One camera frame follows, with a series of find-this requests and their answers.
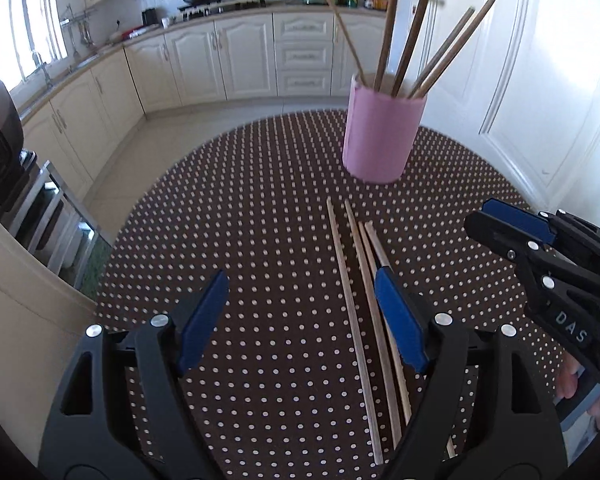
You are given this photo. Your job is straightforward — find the beige chair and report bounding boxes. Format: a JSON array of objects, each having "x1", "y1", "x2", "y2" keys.
[{"x1": 0, "y1": 205, "x2": 98, "y2": 480}]

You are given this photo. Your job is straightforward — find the sink faucet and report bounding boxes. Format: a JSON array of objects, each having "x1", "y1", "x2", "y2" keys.
[{"x1": 32, "y1": 52, "x2": 53, "y2": 91}]

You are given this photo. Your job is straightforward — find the gas stove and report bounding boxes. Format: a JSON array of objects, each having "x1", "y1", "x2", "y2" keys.
[{"x1": 177, "y1": 0, "x2": 268, "y2": 16}]

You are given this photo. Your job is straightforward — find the white cabinet drawer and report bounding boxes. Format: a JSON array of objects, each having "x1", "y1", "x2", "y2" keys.
[
  {"x1": 275, "y1": 12, "x2": 333, "y2": 41},
  {"x1": 277, "y1": 72, "x2": 332, "y2": 96},
  {"x1": 277, "y1": 42, "x2": 333, "y2": 68}
]

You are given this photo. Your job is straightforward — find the white panelled door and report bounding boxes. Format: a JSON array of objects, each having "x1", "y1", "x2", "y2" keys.
[{"x1": 387, "y1": 0, "x2": 600, "y2": 231}]

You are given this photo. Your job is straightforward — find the kitchen window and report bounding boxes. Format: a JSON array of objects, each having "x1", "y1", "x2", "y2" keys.
[{"x1": 0, "y1": 0, "x2": 76, "y2": 86}]

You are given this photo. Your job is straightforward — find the brown polka dot tablecloth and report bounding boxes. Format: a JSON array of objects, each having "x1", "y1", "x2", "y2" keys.
[{"x1": 94, "y1": 109, "x2": 576, "y2": 480}]

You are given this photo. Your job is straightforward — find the wall utensil rack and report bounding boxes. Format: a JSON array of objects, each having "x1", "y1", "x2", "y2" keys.
[{"x1": 60, "y1": 5, "x2": 98, "y2": 58}]

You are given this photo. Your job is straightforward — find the pink cup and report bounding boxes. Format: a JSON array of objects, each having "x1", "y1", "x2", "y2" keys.
[{"x1": 342, "y1": 74, "x2": 427, "y2": 184}]

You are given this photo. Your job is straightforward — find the metal shelf rack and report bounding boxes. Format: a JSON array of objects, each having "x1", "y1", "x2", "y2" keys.
[{"x1": 10, "y1": 160, "x2": 112, "y2": 291}]

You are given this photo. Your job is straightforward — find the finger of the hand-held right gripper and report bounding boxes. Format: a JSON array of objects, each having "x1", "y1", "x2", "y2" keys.
[
  {"x1": 481, "y1": 198, "x2": 600, "y2": 286},
  {"x1": 464, "y1": 211, "x2": 600, "y2": 306}
]

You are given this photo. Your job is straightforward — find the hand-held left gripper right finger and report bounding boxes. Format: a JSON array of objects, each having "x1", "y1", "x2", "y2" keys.
[{"x1": 374, "y1": 266, "x2": 568, "y2": 480}]

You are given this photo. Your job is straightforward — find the white lower kitchen cabinets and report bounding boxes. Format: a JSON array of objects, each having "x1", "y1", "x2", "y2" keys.
[{"x1": 17, "y1": 7, "x2": 388, "y2": 201}]

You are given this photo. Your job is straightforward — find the person's right hand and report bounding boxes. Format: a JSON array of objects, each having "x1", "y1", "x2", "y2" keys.
[{"x1": 554, "y1": 352, "x2": 600, "y2": 423}]

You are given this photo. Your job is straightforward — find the kitchen sink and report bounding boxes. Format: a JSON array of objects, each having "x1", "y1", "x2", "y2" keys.
[{"x1": 55, "y1": 52, "x2": 106, "y2": 78}]

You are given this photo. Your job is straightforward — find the black chair back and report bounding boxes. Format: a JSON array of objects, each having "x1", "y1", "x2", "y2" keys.
[{"x1": 0, "y1": 80, "x2": 26, "y2": 206}]

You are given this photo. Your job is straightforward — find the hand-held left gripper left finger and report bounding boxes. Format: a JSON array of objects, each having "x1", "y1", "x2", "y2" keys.
[{"x1": 37, "y1": 269, "x2": 231, "y2": 480}]

